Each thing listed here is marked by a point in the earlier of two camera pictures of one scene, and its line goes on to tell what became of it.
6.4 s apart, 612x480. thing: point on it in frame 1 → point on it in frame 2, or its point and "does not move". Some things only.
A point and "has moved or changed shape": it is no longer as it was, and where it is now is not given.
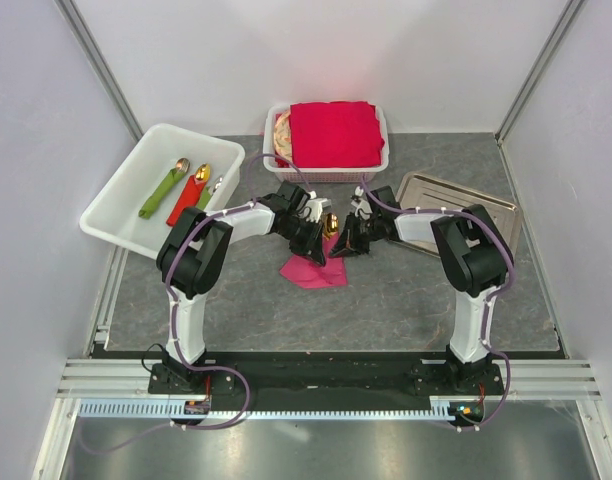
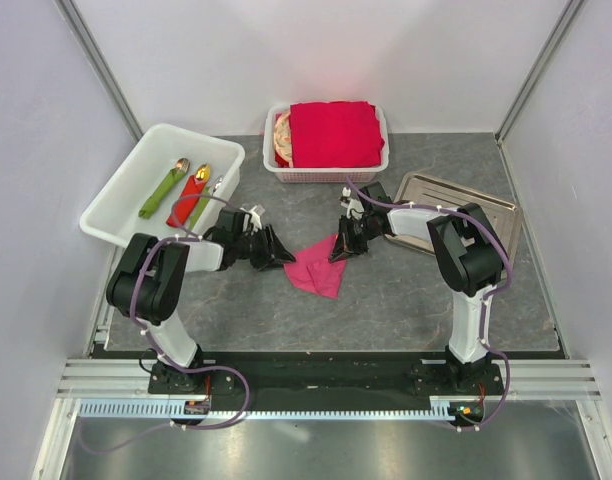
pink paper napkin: [309, 274] has moved or changed shape
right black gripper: [342, 246] does not move
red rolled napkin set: [190, 195] does not move
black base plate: [327, 375] does not move
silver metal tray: [421, 192] does not move
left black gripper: [312, 246] → [273, 254]
